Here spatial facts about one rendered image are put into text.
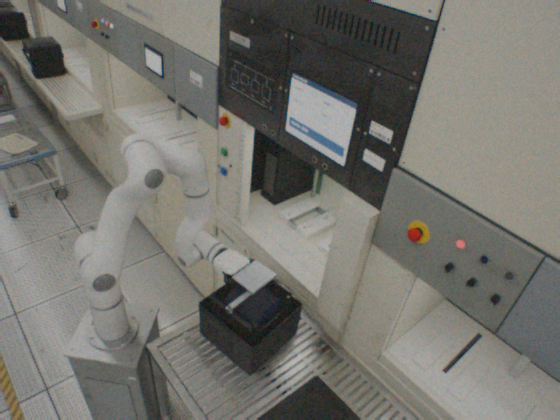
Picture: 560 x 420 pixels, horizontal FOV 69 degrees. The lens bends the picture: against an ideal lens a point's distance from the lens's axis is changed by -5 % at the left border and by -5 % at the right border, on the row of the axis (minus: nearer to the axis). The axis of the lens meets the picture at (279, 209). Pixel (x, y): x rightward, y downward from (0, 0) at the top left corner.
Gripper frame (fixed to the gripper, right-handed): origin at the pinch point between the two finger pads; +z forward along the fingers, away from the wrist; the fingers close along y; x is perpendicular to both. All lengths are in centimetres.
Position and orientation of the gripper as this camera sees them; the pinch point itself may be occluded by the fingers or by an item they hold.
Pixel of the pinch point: (252, 279)
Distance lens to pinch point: 149.3
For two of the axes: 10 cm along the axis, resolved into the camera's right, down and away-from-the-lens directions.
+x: 1.0, -7.9, -6.0
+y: -6.5, 4.1, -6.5
